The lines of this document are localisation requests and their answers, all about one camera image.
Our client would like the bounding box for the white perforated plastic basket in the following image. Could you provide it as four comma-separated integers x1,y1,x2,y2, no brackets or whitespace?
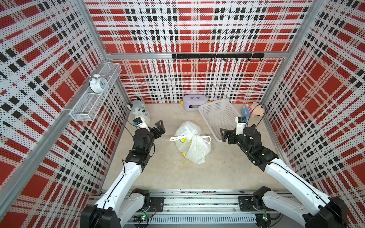
198,99,241,143

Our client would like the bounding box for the translucent white plastic bag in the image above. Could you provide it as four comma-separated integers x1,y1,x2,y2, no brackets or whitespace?
169,121,212,164

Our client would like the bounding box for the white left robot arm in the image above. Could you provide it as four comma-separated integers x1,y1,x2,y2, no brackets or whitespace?
80,120,165,228

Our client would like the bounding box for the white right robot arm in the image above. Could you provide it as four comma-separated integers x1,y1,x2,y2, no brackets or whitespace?
220,124,348,228

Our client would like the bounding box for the grey white husky plush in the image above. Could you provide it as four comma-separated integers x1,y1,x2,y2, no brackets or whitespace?
127,97,151,125

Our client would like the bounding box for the pink pig plush toy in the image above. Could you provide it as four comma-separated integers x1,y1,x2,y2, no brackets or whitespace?
241,102,265,117

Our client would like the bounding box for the white alarm clock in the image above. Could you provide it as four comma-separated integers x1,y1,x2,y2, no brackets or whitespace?
89,74,109,94

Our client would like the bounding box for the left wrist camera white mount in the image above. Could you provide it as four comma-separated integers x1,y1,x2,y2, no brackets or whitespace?
133,117,149,130

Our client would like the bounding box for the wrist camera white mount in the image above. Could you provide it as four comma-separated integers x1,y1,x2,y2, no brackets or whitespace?
133,117,149,130
235,116,247,135

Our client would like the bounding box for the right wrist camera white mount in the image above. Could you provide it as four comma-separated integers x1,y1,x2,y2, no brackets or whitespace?
235,116,247,135

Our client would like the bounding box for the black left camera cable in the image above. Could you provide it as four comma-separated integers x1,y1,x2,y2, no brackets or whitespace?
118,116,137,139

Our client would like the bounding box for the black camera cable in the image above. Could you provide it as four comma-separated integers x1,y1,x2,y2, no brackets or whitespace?
246,103,267,133
118,116,137,139

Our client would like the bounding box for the black right camera cable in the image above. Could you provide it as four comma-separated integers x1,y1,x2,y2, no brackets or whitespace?
246,103,267,133

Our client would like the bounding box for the white wire mesh shelf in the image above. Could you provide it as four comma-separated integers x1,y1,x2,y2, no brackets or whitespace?
70,62,121,122

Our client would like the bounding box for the metal base rail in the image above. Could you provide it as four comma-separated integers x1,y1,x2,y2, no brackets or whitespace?
111,188,320,226

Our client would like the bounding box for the black wall hook rail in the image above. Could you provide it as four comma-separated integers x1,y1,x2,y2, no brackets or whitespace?
172,53,265,60

